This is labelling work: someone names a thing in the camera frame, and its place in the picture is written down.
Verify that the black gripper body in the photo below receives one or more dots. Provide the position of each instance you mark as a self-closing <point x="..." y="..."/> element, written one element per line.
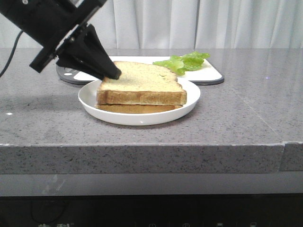
<point x="48" y="22"/>

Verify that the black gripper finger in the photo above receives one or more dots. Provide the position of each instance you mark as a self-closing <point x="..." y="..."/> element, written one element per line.
<point x="85" y="45"/>
<point x="76" y="64"/>

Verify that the toasted bread slice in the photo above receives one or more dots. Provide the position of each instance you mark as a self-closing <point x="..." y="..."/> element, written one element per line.
<point x="141" y="84"/>
<point x="137" y="109"/>

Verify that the green lettuce leaf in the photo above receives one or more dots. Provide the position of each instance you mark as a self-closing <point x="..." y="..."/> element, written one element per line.
<point x="180" y="64"/>

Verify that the white round plate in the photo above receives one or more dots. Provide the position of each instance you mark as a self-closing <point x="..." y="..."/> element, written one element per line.
<point x="87" y="97"/>

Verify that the white curtain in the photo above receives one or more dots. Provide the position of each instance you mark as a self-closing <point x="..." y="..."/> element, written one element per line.
<point x="200" y="24"/>

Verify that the white cutting board grey rim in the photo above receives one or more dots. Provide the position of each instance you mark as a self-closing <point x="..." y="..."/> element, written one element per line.
<point x="208" y="75"/>

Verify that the black appliance front panel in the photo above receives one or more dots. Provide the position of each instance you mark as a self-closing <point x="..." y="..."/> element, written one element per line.
<point x="240" y="210"/>

